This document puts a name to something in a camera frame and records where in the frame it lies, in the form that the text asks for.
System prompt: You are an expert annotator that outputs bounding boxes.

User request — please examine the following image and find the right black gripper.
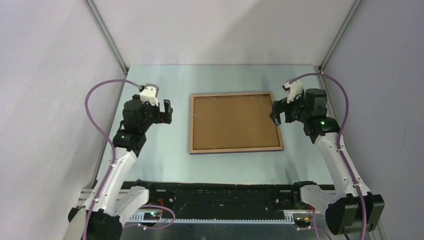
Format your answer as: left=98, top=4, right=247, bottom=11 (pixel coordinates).
left=268, top=90, right=310, bottom=127

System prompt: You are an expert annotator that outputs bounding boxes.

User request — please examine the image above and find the brown cardboard backing board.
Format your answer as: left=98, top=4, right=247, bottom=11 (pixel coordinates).
left=192, top=94, right=281, bottom=151

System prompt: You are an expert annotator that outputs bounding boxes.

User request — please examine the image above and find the wooden picture frame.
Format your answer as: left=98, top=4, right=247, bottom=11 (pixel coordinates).
left=189, top=91, right=285, bottom=155

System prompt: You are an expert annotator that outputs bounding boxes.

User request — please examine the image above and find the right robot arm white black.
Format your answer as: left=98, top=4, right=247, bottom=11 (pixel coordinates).
left=269, top=88, right=385, bottom=235

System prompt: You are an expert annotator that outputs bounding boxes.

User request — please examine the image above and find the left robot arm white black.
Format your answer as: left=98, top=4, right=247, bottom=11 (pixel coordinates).
left=64, top=94, right=173, bottom=240

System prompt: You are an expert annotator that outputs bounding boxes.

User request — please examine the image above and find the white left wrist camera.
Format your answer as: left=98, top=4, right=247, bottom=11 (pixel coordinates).
left=139, top=83, right=159, bottom=107

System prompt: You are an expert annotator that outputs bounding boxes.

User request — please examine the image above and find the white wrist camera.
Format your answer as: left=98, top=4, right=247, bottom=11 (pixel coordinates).
left=282, top=80, right=304, bottom=104
left=139, top=83, right=159, bottom=107

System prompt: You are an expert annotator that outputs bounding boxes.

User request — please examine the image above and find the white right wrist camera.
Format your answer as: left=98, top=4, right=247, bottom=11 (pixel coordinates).
left=282, top=80, right=304, bottom=104

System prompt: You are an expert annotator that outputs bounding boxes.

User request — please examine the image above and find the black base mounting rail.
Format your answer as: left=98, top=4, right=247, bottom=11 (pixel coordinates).
left=148, top=189, right=294, bottom=210

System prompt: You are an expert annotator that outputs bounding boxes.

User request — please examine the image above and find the grey slotted cable duct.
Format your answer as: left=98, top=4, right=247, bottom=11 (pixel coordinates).
left=127, top=211, right=295, bottom=224

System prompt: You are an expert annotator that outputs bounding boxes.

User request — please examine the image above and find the right aluminium corner post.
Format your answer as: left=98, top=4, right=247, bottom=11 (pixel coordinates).
left=318, top=0, right=364, bottom=71

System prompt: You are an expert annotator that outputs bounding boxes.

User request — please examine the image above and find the aluminium corner post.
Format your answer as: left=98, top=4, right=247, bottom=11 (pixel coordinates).
left=318, top=0, right=364, bottom=71
left=83, top=0, right=129, bottom=75

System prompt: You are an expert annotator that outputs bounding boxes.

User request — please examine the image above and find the left aluminium corner post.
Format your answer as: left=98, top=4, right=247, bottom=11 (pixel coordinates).
left=83, top=0, right=129, bottom=75

